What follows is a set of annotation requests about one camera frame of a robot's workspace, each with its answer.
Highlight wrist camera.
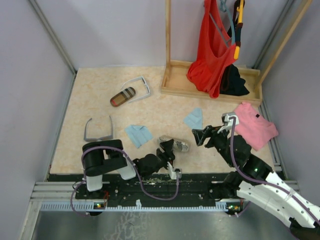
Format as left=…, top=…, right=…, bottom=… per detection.
left=167, top=162, right=182, bottom=180
left=217, top=112, right=239, bottom=134

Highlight pink folded shirt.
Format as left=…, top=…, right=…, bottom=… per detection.
left=234, top=102, right=279, bottom=151

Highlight map print glasses case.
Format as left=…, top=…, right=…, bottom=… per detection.
left=157, top=135, right=191, bottom=153

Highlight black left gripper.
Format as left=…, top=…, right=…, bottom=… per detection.
left=143, top=139, right=176, bottom=178

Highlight blue-grey hanger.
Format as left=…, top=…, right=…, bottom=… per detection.
left=207, top=0, right=237, bottom=48

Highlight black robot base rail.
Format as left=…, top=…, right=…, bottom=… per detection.
left=46, top=172, right=286, bottom=208

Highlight white sunglasses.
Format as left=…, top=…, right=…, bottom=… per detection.
left=120, top=75, right=152, bottom=104

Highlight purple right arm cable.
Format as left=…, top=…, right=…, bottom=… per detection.
left=229, top=117, right=320, bottom=226

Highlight red garment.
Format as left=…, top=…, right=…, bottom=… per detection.
left=186, top=0, right=236, bottom=99

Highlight blue-grey sunglasses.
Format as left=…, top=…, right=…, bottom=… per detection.
left=83, top=116, right=114, bottom=143

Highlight black garment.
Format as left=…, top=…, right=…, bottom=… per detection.
left=219, top=64, right=250, bottom=97

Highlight light blue cloth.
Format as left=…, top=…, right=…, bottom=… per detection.
left=124, top=125, right=153, bottom=148
left=183, top=107, right=203, bottom=130

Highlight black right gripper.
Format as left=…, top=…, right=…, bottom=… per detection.
left=192, top=124, right=236, bottom=167

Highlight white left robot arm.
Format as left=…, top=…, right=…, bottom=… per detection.
left=81, top=139, right=181, bottom=199

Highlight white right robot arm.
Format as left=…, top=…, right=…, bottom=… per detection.
left=192, top=125, right=320, bottom=240

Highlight plaid brown glasses case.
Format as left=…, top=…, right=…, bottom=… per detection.
left=110, top=87, right=136, bottom=107

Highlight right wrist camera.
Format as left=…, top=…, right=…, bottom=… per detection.
left=217, top=112, right=239, bottom=134

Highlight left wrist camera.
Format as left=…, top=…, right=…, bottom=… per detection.
left=167, top=162, right=182, bottom=180

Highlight yellow black hanger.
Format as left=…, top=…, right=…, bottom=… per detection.
left=229, top=0, right=245, bottom=60

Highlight wooden clothes rack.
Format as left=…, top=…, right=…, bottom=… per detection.
left=160, top=0, right=312, bottom=107

